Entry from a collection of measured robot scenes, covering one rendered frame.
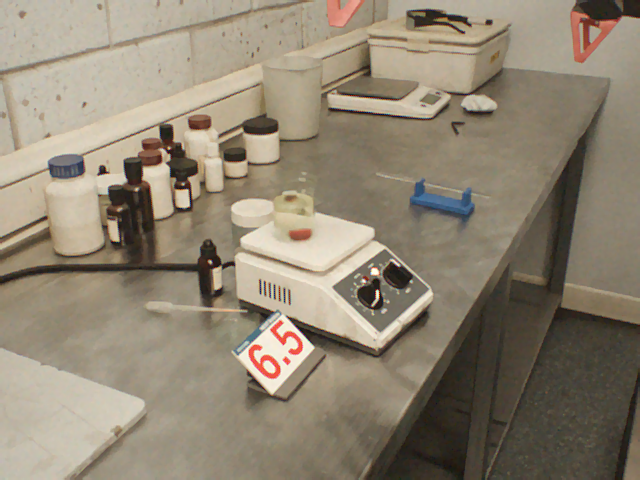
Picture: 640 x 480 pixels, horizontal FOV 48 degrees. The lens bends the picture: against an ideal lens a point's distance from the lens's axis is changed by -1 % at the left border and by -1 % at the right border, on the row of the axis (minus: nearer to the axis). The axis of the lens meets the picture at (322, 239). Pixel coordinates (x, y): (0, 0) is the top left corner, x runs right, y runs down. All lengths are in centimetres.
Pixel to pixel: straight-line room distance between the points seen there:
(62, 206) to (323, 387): 46
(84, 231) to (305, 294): 37
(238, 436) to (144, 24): 85
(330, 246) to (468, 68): 111
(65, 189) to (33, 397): 34
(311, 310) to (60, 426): 28
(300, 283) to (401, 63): 119
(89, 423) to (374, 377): 28
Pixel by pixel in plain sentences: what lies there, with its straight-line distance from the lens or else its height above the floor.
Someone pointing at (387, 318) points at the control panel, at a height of 78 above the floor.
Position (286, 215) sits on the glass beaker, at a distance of 81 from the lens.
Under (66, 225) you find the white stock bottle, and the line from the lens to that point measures 103.
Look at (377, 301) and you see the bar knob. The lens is 77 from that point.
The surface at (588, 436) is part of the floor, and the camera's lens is 194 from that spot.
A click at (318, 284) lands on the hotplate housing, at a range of 78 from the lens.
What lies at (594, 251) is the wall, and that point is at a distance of 237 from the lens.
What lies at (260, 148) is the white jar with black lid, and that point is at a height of 78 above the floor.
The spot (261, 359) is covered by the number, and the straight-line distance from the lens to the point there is 74.
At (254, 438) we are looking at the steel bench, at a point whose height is 75.
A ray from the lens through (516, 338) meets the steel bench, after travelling 210.
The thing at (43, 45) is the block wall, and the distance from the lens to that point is 117.
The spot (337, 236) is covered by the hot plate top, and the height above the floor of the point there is 84.
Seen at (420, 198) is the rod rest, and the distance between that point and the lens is 117.
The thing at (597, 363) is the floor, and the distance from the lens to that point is 222.
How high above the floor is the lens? 119
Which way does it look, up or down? 25 degrees down
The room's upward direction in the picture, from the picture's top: straight up
